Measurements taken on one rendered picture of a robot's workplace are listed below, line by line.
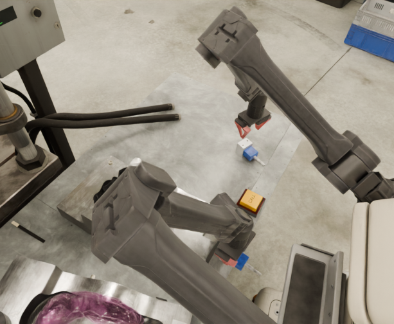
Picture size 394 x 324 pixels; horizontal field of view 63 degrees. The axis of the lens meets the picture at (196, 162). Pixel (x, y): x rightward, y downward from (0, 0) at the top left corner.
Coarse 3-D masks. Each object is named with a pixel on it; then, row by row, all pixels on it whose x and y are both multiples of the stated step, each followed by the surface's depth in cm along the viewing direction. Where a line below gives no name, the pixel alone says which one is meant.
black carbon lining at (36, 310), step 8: (40, 296) 82; (48, 296) 84; (32, 304) 81; (40, 304) 83; (24, 312) 79; (32, 312) 82; (24, 320) 79; (32, 320) 81; (144, 320) 84; (152, 320) 84
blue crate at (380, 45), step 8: (352, 24) 321; (352, 32) 325; (360, 32) 321; (368, 32) 316; (376, 32) 311; (344, 40) 336; (352, 40) 331; (360, 40) 326; (368, 40) 321; (376, 40) 316; (384, 40) 312; (392, 40) 308; (360, 48) 330; (368, 48) 325; (376, 48) 321; (384, 48) 316; (392, 48) 312; (384, 56) 320; (392, 56) 316
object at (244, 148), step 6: (246, 138) 126; (240, 144) 124; (246, 144) 124; (252, 144) 125; (240, 150) 125; (246, 150) 124; (252, 150) 124; (240, 156) 127; (246, 156) 124; (252, 156) 123; (258, 162) 122
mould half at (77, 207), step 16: (112, 160) 116; (96, 176) 111; (112, 176) 111; (80, 192) 106; (96, 192) 107; (64, 208) 102; (80, 208) 103; (80, 224) 102; (192, 240) 94; (208, 240) 95; (208, 256) 93
